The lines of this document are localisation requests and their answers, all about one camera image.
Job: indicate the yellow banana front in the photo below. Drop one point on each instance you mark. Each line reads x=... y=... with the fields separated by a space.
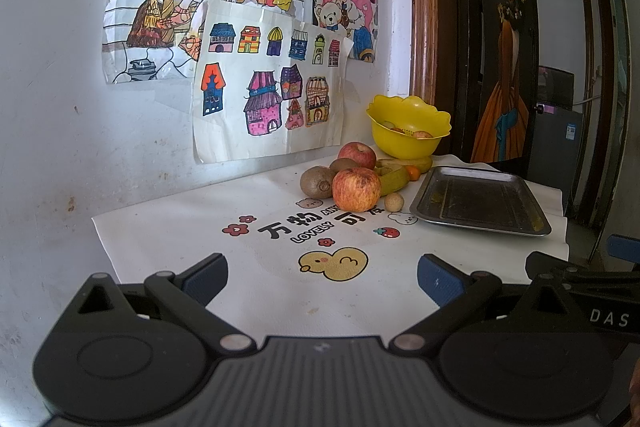
x=393 y=179

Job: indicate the brown kiwi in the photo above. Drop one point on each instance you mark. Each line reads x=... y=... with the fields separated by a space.
x=340 y=164
x=316 y=182

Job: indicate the brown wooden door frame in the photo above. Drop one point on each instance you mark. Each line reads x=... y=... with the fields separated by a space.
x=432 y=30

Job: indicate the lady painting black panel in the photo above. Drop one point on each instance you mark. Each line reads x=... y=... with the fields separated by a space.
x=502 y=82

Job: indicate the grey appliance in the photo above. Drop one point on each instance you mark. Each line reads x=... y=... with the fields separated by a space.
x=557 y=132

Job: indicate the yellow banana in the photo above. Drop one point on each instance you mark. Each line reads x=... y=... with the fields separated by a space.
x=422 y=164
x=393 y=179

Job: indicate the houses drawing paper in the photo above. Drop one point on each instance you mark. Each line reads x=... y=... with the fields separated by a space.
x=266 y=85

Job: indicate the metal tray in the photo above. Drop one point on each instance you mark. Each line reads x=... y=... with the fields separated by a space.
x=479 y=200

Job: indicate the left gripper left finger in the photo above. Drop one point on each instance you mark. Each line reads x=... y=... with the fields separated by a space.
x=182 y=299

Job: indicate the brown kiwi back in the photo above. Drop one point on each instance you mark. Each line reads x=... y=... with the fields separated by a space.
x=340 y=164

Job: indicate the yellow banana back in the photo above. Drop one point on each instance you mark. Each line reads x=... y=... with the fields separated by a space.
x=422 y=164

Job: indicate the yellow plastic bowl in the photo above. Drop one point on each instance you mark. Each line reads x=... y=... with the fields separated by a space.
x=410 y=112

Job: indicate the small tan longan fruit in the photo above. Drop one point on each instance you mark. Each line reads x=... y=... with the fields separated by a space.
x=394 y=202

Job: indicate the red apple back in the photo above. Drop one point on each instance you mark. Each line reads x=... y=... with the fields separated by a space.
x=359 y=152

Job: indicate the fruit pieces in bowl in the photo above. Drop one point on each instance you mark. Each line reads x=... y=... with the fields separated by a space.
x=416 y=134

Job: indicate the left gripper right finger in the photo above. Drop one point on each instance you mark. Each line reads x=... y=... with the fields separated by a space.
x=460 y=298

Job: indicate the small orange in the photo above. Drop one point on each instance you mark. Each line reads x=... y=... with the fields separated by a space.
x=414 y=172

